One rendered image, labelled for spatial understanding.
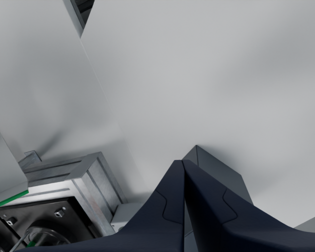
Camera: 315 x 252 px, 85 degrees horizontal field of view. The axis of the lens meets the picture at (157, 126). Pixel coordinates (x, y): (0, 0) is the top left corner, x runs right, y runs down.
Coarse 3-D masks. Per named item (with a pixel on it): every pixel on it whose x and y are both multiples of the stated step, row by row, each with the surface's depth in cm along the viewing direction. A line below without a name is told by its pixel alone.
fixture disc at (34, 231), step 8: (32, 224) 43; (40, 224) 42; (48, 224) 42; (56, 224) 43; (24, 232) 44; (32, 232) 44; (40, 232) 43; (48, 232) 42; (56, 232) 42; (64, 232) 43; (32, 240) 45; (40, 240) 44; (48, 240) 44; (56, 240) 43; (64, 240) 43; (72, 240) 44
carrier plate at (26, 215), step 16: (0, 208) 45; (16, 208) 43; (32, 208) 42; (48, 208) 41; (64, 208) 40; (80, 208) 42; (16, 224) 47; (64, 224) 43; (80, 224) 42; (80, 240) 45
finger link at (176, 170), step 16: (176, 160) 9; (176, 176) 7; (160, 192) 6; (176, 192) 6; (144, 208) 5; (160, 208) 5; (176, 208) 5; (128, 224) 4; (144, 224) 4; (160, 224) 4; (176, 224) 4; (96, 240) 3; (112, 240) 3; (128, 240) 3; (144, 240) 3; (160, 240) 3; (176, 240) 3
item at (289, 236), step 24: (192, 168) 8; (192, 192) 7; (216, 192) 6; (192, 216) 7; (216, 216) 5; (240, 216) 5; (264, 216) 5; (216, 240) 5; (240, 240) 4; (264, 240) 3; (288, 240) 3; (312, 240) 3
